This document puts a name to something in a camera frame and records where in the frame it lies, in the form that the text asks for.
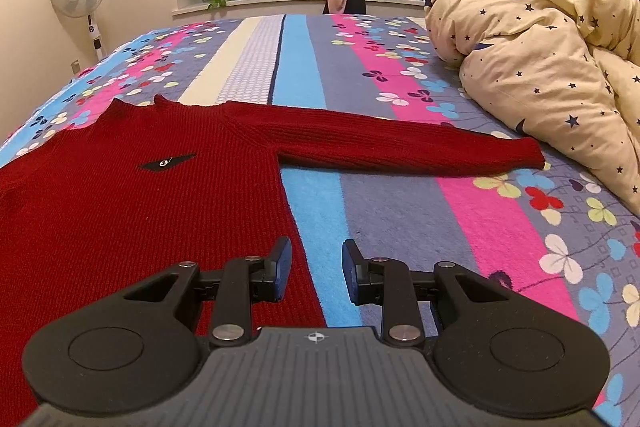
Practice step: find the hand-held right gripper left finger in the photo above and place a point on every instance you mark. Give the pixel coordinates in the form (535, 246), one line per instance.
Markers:
(280, 269)

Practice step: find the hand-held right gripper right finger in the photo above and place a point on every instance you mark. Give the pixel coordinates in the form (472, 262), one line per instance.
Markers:
(352, 272)

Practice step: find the red knitted sweater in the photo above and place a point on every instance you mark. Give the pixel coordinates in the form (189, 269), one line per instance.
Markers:
(125, 227)

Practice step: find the striped floral bedsheet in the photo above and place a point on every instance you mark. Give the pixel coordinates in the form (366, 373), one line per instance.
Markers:
(415, 217)

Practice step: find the window sill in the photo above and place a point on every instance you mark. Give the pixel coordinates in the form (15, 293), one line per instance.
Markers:
(300, 4)

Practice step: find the black and pink garment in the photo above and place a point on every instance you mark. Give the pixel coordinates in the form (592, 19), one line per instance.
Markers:
(350, 3)

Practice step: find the cream star-print duvet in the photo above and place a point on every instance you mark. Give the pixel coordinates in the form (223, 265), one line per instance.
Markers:
(545, 72)

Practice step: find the low wall socket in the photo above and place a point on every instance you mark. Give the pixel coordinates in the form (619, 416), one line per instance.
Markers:
(75, 67)

